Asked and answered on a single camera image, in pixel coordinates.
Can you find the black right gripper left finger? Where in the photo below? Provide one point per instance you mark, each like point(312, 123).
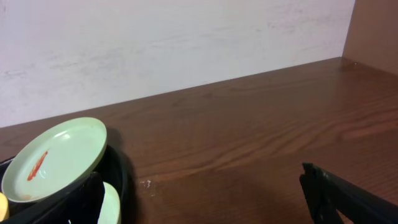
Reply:
point(79, 202)

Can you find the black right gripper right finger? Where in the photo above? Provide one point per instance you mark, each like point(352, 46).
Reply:
point(328, 196)

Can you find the yellow plate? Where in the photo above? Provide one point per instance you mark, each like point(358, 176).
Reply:
point(4, 207)

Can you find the round black tray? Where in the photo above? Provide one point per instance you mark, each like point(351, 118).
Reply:
point(112, 169)

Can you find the green plate near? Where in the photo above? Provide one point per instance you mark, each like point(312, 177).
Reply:
point(111, 207)

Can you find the green plate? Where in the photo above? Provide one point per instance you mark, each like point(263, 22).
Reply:
point(54, 159)
point(111, 207)

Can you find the green plate far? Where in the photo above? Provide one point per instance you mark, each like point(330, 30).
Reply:
point(54, 159)

